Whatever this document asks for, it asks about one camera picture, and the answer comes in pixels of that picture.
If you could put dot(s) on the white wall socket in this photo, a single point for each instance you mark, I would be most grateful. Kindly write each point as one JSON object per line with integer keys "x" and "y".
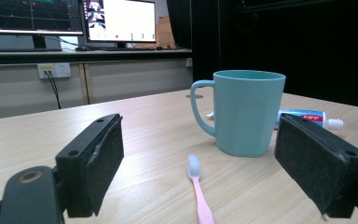
{"x": 54, "y": 70}

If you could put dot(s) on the white-screen computer monitor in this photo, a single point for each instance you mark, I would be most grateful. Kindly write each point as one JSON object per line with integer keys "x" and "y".
{"x": 127, "y": 21}

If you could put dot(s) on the dark-screen computer monitor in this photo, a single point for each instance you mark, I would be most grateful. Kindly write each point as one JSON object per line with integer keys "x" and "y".
{"x": 28, "y": 15}

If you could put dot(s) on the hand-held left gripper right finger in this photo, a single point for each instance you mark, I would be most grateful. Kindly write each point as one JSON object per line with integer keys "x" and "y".
{"x": 317, "y": 161}

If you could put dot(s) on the black keyboard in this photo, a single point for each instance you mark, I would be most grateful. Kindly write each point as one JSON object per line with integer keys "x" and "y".
{"x": 127, "y": 48}

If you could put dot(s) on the black curtain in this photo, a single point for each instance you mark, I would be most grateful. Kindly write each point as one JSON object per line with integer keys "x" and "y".
{"x": 292, "y": 40}

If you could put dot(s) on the round table grommet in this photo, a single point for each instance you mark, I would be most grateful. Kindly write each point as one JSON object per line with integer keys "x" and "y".
{"x": 194, "y": 96}

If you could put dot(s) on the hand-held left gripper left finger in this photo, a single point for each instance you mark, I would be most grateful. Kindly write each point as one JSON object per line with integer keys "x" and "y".
{"x": 84, "y": 168}

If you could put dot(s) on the pink toothbrush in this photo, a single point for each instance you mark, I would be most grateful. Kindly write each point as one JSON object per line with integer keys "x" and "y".
{"x": 199, "y": 189}

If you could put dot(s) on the cardboard box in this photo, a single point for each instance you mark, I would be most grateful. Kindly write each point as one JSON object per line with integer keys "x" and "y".
{"x": 164, "y": 34}

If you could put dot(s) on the black-edged desk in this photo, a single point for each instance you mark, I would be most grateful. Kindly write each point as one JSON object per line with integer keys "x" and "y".
{"x": 74, "y": 56}

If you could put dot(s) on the blue and white toothpaste tube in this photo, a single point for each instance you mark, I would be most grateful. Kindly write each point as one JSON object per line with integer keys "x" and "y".
{"x": 313, "y": 116}

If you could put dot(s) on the light blue cup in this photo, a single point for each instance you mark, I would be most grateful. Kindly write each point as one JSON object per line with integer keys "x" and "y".
{"x": 245, "y": 115}

